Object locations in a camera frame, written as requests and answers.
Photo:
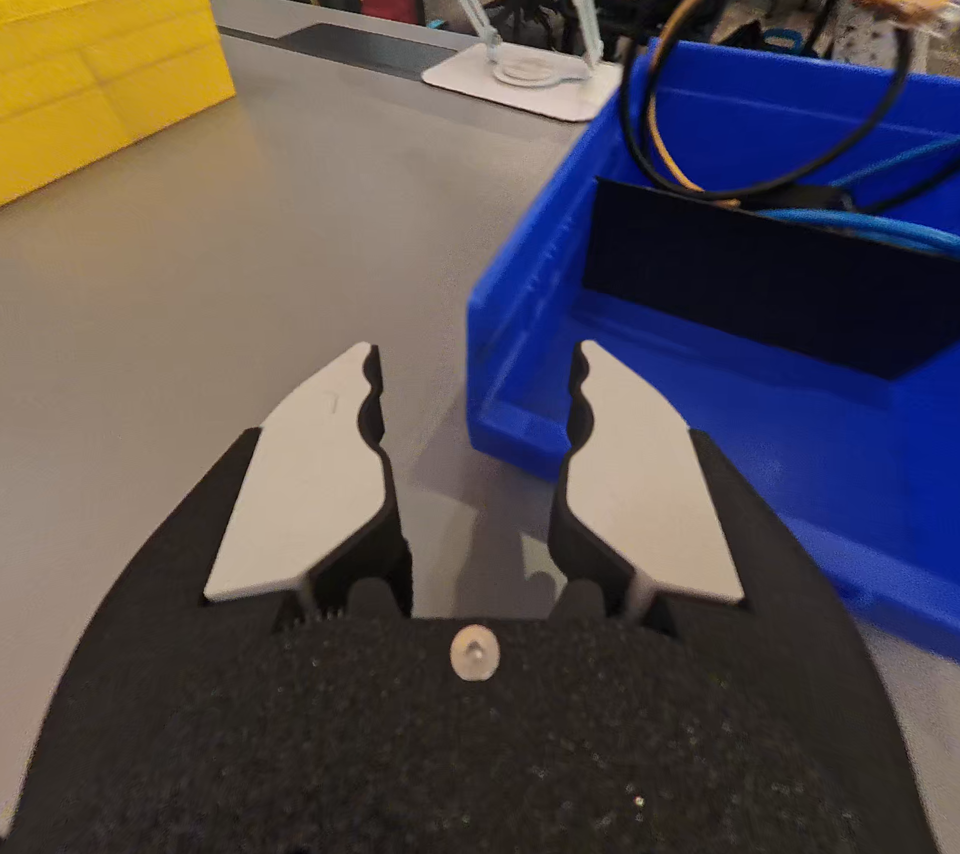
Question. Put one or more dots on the white stand base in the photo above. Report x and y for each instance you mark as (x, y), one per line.
(465, 78)

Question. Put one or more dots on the black bin divider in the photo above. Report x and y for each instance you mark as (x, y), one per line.
(750, 284)

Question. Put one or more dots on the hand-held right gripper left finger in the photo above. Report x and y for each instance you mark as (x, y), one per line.
(307, 494)

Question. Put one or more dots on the yellow plastic storage bin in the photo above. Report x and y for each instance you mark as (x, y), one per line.
(112, 82)

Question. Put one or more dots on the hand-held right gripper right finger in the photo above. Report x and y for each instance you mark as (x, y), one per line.
(645, 494)

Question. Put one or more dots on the blue plastic storage bin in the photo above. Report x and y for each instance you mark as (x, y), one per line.
(675, 419)

